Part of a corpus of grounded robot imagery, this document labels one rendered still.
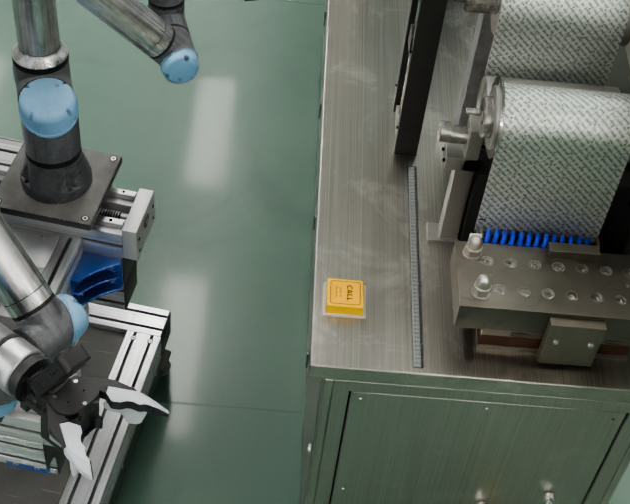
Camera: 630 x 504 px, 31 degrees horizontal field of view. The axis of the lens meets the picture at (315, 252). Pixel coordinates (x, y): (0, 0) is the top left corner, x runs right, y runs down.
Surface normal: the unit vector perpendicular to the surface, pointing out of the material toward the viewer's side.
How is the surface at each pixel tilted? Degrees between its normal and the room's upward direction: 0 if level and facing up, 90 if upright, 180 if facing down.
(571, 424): 90
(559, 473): 90
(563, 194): 90
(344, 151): 0
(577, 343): 90
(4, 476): 0
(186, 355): 0
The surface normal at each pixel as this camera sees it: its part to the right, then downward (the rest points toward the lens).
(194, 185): 0.08, -0.68
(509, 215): -0.04, 0.73
